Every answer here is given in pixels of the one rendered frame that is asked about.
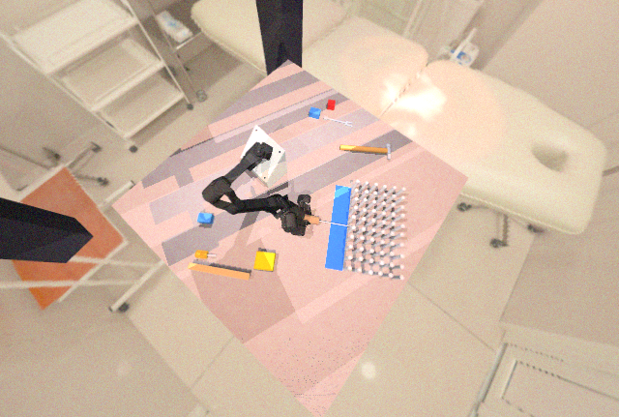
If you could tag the blue flat strip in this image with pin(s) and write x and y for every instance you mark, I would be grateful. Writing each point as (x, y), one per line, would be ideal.
(336, 245)

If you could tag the small blue block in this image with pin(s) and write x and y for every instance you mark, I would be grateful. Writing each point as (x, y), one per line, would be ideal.
(314, 112)
(206, 218)

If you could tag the hammer with orange handle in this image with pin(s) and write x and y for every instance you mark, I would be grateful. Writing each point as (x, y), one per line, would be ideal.
(386, 150)

